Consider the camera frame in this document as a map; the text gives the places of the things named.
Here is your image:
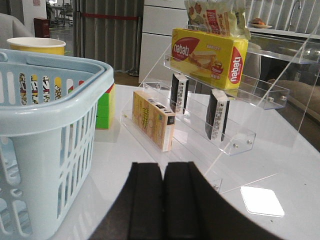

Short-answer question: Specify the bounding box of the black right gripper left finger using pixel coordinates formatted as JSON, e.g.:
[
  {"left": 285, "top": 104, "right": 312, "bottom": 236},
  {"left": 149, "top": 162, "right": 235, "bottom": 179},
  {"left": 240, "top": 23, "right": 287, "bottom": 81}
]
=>
[{"left": 90, "top": 162, "right": 163, "bottom": 240}]

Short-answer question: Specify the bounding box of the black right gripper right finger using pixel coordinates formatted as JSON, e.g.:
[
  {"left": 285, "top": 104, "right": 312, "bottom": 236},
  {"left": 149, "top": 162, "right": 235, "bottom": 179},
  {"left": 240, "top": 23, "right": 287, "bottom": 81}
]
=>
[{"left": 164, "top": 162, "right": 279, "bottom": 240}]

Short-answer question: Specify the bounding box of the light blue plastic basket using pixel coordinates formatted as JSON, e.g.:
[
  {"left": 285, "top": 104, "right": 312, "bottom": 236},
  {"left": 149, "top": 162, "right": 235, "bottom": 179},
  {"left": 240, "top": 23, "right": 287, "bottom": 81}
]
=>
[{"left": 0, "top": 49, "right": 114, "bottom": 240}]

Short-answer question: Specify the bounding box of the beige small carton box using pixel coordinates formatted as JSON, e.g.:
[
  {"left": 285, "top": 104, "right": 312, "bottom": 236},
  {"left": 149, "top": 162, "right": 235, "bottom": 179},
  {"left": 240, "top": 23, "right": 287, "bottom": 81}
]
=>
[{"left": 132, "top": 90, "right": 176, "bottom": 152}]

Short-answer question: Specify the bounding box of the colourful puzzle cube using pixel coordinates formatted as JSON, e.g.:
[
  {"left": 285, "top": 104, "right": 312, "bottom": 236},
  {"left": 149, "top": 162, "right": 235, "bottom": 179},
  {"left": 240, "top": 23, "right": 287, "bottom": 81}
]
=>
[{"left": 95, "top": 84, "right": 116, "bottom": 130}]

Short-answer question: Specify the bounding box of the clear acrylic right display shelf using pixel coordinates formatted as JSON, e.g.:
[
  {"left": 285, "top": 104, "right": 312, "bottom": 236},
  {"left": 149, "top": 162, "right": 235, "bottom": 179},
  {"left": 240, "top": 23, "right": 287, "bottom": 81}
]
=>
[{"left": 121, "top": 26, "right": 320, "bottom": 192}]

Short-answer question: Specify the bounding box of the yellow nabati wafer box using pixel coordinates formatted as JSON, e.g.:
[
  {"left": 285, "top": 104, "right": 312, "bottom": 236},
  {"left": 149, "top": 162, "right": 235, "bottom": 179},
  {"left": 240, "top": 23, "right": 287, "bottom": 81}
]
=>
[{"left": 170, "top": 28, "right": 249, "bottom": 90}]

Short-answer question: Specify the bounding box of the white drawer cabinet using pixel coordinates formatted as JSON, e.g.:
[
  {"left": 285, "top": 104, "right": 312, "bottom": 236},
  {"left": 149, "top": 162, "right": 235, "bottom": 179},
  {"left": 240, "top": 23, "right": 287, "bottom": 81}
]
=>
[{"left": 138, "top": 0, "right": 188, "bottom": 84}]

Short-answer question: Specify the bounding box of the yellow snack bag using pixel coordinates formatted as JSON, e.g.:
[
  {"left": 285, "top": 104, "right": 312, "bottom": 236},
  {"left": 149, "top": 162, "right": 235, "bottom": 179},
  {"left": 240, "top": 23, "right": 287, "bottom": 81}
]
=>
[{"left": 184, "top": 0, "right": 251, "bottom": 40}]

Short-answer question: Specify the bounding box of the plate with food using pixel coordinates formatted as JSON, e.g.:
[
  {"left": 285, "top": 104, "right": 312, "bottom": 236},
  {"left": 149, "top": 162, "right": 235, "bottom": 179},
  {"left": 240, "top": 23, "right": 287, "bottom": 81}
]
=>
[{"left": 249, "top": 17, "right": 272, "bottom": 29}]

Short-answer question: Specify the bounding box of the red barrier belt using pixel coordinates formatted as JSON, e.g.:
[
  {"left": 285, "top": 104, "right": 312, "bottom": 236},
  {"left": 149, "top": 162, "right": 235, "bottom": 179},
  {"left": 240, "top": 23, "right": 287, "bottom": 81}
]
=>
[{"left": 81, "top": 12, "right": 139, "bottom": 21}]

